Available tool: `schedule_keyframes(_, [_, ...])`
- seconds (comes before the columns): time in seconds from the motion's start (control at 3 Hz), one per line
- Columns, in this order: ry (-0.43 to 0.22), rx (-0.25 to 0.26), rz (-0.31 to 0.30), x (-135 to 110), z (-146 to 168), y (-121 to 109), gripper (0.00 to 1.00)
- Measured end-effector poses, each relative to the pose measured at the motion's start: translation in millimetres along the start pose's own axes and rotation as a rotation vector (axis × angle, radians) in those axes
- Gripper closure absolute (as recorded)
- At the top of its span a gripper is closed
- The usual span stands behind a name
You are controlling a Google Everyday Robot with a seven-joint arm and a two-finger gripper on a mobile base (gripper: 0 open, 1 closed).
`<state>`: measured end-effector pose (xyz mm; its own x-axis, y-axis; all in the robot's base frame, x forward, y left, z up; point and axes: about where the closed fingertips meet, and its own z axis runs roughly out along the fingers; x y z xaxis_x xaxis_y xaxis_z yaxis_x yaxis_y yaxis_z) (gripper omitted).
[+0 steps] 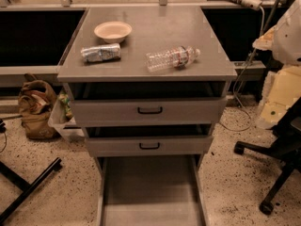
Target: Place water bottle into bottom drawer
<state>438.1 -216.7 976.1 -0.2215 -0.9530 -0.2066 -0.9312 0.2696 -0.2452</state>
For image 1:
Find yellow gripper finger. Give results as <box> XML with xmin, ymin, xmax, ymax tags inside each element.
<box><xmin>256</xmin><ymin>66</ymin><xmax>301</xmax><ymax>129</ymax></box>
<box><xmin>252</xmin><ymin>26</ymin><xmax>275</xmax><ymax>51</ymax></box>

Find clear plastic water bottle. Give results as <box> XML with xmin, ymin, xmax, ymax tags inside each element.
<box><xmin>145</xmin><ymin>46</ymin><xmax>200</xmax><ymax>73</ymax></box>

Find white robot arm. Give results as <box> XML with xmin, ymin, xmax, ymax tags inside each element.
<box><xmin>253</xmin><ymin>0</ymin><xmax>301</xmax><ymax>129</ymax></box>

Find grey middle drawer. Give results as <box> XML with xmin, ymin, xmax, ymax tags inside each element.
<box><xmin>86</xmin><ymin>124</ymin><xmax>213</xmax><ymax>157</ymax></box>

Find grey drawer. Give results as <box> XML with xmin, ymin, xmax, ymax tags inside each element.
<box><xmin>86</xmin><ymin>124</ymin><xmax>213</xmax><ymax>157</ymax></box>
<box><xmin>71</xmin><ymin>82</ymin><xmax>226</xmax><ymax>127</ymax></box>
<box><xmin>97</xmin><ymin>155</ymin><xmax>209</xmax><ymax>226</ymax></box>

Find grey drawer cabinet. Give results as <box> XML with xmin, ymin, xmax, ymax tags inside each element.
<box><xmin>56</xmin><ymin>5</ymin><xmax>238</xmax><ymax>159</ymax></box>

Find grey bottom drawer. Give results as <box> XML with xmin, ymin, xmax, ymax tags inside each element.
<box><xmin>97</xmin><ymin>155</ymin><xmax>209</xmax><ymax>226</ymax></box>

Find grey top drawer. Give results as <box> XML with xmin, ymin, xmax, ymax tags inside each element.
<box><xmin>71</xmin><ymin>82</ymin><xmax>226</xmax><ymax>127</ymax></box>

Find beige paper bowl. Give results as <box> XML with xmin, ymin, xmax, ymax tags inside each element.
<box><xmin>94</xmin><ymin>22</ymin><xmax>132</xmax><ymax>43</ymax></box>

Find silver foil snack packet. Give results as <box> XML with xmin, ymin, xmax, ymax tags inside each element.
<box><xmin>81</xmin><ymin>43</ymin><xmax>121</xmax><ymax>62</ymax></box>

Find green snack bag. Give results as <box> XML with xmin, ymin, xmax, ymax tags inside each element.
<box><xmin>58</xmin><ymin>93</ymin><xmax>72</xmax><ymax>120</ymax></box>

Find clear plastic bin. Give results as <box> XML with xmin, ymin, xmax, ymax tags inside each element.
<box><xmin>48</xmin><ymin>100</ymin><xmax>84</xmax><ymax>141</ymax></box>

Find brown paper bag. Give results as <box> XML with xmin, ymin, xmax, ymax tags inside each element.
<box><xmin>18</xmin><ymin>73</ymin><xmax>59</xmax><ymax>140</ymax></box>

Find black stand legs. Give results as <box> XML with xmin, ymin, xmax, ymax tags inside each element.
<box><xmin>0</xmin><ymin>157</ymin><xmax>62</xmax><ymax>226</ymax></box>

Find grey cable on floor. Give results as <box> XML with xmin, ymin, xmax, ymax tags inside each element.
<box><xmin>219</xmin><ymin>7</ymin><xmax>266</xmax><ymax>133</ymax></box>

